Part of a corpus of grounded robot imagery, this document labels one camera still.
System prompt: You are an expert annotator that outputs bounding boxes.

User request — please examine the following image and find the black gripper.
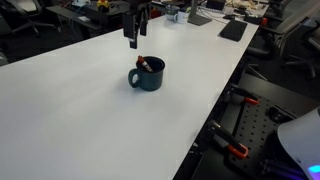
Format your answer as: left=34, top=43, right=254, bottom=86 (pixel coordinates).
left=122, top=0, right=153, bottom=50

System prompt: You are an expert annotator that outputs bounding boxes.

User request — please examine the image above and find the grey green cup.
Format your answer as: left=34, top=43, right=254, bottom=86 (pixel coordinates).
left=165, top=4, right=181, bottom=21

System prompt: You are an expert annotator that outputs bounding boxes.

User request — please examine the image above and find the red white marker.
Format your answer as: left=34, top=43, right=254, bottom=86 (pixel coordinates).
left=136, top=55, right=154, bottom=73

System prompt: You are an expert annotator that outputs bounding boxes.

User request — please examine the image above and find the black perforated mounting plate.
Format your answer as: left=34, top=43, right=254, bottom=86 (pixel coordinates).
left=191, top=73, right=320, bottom=180

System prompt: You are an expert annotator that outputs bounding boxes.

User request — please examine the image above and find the dark teal mug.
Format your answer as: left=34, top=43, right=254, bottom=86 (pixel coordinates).
left=128, top=55, right=166, bottom=93

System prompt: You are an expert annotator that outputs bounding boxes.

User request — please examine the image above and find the black grey office chair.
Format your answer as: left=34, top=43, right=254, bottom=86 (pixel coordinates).
left=246, top=6, right=301, bottom=61

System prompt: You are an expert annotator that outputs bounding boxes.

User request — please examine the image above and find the white coffee mug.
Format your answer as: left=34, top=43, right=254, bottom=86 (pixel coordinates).
left=173, top=10, right=190, bottom=24

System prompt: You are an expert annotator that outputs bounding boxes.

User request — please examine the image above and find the grey monitor stand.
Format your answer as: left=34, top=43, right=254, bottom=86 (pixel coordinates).
left=187, top=0, right=213, bottom=27

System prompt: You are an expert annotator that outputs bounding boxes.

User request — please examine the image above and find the yellow red toy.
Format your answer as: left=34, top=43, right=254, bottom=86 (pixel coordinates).
left=96, top=0, right=110, bottom=10

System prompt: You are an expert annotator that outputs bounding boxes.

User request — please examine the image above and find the black flat pad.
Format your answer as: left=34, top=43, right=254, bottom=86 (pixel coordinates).
left=218, top=19, right=248, bottom=43

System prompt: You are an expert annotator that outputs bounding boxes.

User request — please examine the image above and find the black orange-handled clamp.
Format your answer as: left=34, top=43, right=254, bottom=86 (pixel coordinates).
left=229, top=84, right=260, bottom=106
left=208, top=120, right=250, bottom=159

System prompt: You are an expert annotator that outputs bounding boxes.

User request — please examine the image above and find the dark office desk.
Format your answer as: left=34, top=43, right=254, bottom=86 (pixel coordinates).
left=46, top=1, right=129, bottom=36

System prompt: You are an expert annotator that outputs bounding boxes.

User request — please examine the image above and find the small black box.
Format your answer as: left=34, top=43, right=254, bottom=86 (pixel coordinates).
left=243, top=13, right=269, bottom=27

